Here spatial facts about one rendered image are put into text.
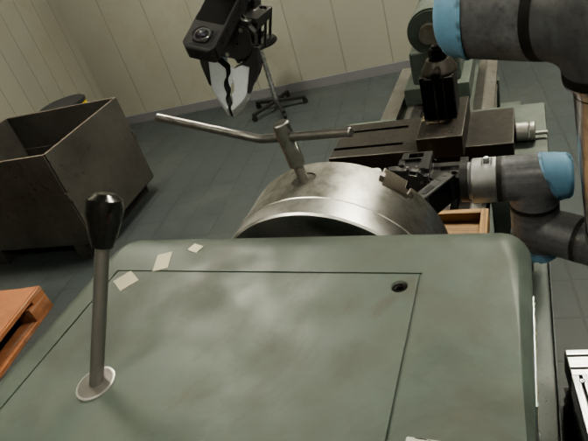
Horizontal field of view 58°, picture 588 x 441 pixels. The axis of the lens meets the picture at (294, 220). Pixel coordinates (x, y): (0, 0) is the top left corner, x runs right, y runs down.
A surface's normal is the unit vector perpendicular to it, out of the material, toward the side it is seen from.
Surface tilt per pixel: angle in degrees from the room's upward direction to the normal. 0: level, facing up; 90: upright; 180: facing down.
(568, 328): 0
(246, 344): 0
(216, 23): 34
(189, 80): 90
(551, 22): 83
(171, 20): 90
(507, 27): 90
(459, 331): 0
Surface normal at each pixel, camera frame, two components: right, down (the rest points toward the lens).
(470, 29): -0.73, 0.49
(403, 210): 0.46, -0.59
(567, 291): -0.27, -0.80
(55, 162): 0.93, -0.07
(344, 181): 0.00, -0.78
